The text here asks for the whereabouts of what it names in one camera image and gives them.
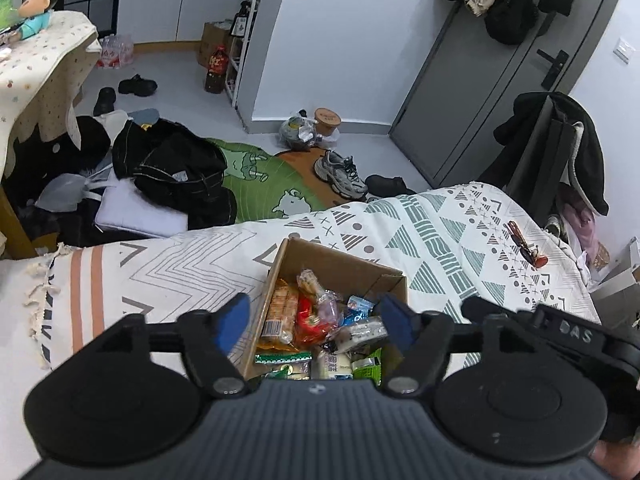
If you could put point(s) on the clear plastic trash bag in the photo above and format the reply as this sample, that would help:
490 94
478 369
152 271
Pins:
297 132

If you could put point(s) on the orange cracker packet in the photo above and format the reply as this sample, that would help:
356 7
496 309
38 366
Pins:
280 310

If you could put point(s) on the patterned bed blanket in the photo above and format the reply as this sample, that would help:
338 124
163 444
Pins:
200 260

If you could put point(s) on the dark oil bottle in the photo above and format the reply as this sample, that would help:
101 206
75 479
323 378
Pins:
215 72

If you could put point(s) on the dark grey door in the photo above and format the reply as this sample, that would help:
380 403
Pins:
475 85

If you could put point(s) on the cartoon doll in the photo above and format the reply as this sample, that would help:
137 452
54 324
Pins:
37 10

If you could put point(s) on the white cabinet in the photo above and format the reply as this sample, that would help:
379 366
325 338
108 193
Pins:
617 285

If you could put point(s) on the black jacket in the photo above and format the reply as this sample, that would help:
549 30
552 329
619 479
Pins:
590 160

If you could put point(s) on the green cartoon rug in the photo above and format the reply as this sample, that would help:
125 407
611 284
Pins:
265 185

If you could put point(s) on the black bag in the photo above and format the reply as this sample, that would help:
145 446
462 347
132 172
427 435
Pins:
170 170

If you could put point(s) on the clear orange sausage packet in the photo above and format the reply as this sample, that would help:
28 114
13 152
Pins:
309 284

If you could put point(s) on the brown instant noodle cup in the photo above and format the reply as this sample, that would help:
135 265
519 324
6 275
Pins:
327 121

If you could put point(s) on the dark glass bottle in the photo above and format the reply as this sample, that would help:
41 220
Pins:
239 20

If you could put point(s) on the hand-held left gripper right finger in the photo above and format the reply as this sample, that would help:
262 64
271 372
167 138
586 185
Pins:
397 325

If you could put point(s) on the white shoe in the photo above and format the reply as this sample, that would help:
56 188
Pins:
552 225

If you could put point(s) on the red snack packet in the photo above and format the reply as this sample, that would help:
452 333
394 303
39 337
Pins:
310 321

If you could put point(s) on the grey bag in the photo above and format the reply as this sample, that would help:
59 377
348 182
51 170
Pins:
65 192

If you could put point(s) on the small light green packet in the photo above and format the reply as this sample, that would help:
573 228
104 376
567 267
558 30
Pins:
367 367

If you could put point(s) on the person's right hand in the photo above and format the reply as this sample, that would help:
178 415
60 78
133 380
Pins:
615 462

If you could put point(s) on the small brown cardboard box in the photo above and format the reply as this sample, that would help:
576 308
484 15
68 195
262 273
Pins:
212 42

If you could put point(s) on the white bed sheet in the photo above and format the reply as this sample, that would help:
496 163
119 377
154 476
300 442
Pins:
20 360

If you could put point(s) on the green and white clear packet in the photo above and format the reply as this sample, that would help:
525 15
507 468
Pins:
280 360

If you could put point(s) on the clear silver snack packet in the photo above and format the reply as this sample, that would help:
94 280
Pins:
362 332

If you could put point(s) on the blue snack packet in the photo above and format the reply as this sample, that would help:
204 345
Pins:
359 309

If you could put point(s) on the pink clothing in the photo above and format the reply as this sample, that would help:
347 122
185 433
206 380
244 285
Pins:
580 220

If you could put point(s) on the white cake packet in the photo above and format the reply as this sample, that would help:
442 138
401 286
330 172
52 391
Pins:
336 365

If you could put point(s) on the black shoe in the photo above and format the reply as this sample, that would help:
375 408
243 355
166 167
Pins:
390 185
105 100
137 85

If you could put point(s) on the white cushion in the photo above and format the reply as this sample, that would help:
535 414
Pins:
135 210

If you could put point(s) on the grey sneakers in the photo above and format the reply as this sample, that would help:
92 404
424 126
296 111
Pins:
340 172

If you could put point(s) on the white metal rack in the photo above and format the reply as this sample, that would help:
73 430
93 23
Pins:
237 60

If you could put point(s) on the white floor cabinets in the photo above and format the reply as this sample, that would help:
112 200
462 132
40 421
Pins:
170 0

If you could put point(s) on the white light switch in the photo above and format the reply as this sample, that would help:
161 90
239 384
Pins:
625 50

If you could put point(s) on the black chair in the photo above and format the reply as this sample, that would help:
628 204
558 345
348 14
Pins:
545 160

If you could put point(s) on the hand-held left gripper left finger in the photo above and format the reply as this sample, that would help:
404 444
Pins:
231 325

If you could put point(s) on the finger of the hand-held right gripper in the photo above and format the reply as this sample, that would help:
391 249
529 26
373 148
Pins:
482 306

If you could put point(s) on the black hanging coat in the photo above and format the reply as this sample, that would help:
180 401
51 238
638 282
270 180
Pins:
512 12

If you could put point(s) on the dotted tablecloth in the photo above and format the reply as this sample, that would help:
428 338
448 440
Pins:
40 75

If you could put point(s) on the pack of water bottles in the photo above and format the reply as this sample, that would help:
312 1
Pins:
115 52

